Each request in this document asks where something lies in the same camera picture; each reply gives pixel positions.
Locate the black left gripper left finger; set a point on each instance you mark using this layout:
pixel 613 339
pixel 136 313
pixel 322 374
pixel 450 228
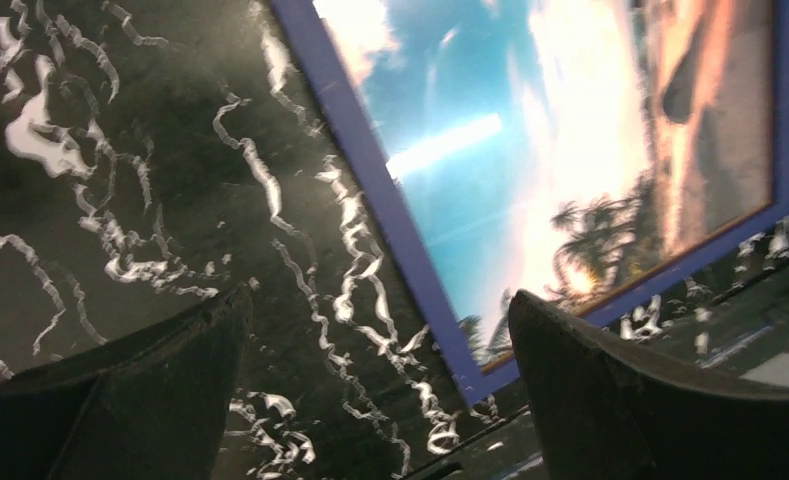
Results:
pixel 150 405

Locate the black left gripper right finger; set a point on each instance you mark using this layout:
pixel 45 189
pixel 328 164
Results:
pixel 607 408

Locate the wooden picture frame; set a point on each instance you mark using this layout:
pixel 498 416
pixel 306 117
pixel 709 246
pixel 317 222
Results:
pixel 314 51

